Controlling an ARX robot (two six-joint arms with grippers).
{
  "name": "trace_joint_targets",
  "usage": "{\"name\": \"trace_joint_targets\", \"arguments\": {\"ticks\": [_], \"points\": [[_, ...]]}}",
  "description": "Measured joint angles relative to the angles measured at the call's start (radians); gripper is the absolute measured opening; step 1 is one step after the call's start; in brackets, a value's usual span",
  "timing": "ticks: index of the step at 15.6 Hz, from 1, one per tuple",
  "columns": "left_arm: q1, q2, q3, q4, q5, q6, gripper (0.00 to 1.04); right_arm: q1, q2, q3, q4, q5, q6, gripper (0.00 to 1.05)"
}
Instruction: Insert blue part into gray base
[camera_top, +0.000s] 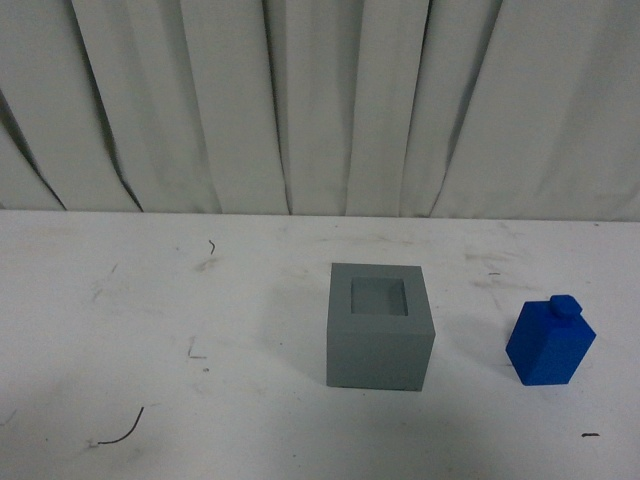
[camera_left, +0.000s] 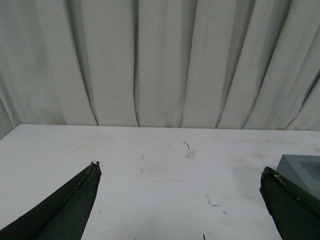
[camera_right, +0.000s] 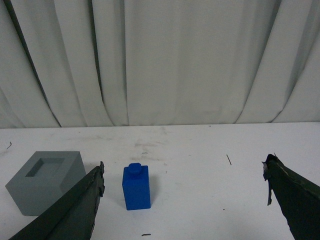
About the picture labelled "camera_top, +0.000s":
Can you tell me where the blue block with knob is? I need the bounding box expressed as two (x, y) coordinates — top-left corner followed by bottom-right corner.
(506, 295), (596, 386)

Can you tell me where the gray cube base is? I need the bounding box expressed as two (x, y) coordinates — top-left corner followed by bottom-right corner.
(326, 263), (436, 391)

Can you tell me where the white pleated curtain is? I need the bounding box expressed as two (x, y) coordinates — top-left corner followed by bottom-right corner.
(1, 1), (639, 221)

